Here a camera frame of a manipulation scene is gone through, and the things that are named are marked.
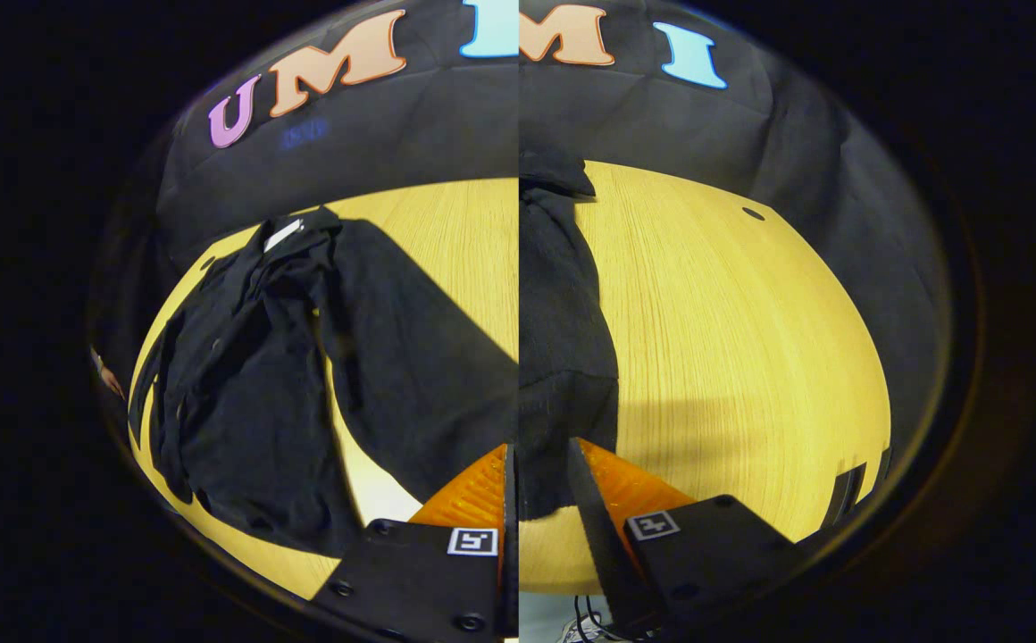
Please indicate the person's white shoe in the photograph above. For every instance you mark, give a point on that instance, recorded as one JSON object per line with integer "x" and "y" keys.
{"x": 585, "y": 634}

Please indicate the black backdrop cloth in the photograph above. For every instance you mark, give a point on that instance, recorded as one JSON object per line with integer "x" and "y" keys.
{"x": 804, "y": 152}

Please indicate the dark grey panel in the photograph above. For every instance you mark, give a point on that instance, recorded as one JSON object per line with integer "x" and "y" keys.
{"x": 883, "y": 464}
{"x": 846, "y": 496}

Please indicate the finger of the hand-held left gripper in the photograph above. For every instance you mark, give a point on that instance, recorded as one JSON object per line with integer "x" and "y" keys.
{"x": 107, "y": 375}

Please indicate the black buttoned shirt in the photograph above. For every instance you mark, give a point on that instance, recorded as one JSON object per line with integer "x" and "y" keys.
{"x": 250, "y": 402}

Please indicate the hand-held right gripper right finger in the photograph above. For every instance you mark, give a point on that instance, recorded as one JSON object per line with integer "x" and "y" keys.
{"x": 598, "y": 545}

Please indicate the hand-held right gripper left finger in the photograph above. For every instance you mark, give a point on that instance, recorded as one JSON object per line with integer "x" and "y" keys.
{"x": 510, "y": 500}

